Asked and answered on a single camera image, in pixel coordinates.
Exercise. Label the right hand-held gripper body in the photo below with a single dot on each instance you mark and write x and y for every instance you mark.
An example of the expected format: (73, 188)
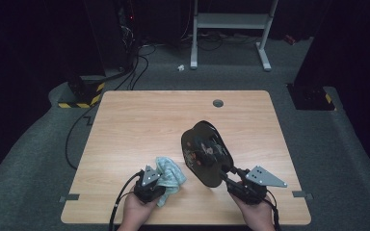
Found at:
(253, 189)

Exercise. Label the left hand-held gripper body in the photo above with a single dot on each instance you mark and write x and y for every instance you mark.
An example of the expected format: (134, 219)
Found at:
(149, 187)

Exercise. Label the light blue fluffy cloth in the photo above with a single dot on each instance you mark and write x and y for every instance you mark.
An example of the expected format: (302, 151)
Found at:
(171, 176)

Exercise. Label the person's right hand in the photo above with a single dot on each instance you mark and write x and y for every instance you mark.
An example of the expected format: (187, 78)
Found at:
(257, 213)

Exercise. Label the grey tape strip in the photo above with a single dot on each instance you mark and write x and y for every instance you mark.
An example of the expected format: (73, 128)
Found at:
(70, 197)
(302, 194)

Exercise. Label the grey round table grommet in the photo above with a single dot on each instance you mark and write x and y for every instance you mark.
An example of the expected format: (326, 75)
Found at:
(218, 103)

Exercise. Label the black yellow striped base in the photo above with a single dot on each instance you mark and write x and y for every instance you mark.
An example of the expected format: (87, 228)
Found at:
(83, 94)
(311, 97)

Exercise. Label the white crumpled paper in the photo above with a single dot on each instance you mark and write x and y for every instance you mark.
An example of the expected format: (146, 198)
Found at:
(180, 67)

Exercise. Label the small red object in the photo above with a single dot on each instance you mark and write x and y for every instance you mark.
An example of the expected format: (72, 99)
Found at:
(290, 39)

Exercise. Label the white metal stand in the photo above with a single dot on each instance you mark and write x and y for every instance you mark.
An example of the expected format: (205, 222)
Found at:
(231, 22)

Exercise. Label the dark equipment rack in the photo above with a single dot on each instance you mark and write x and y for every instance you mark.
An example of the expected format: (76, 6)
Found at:
(112, 32)

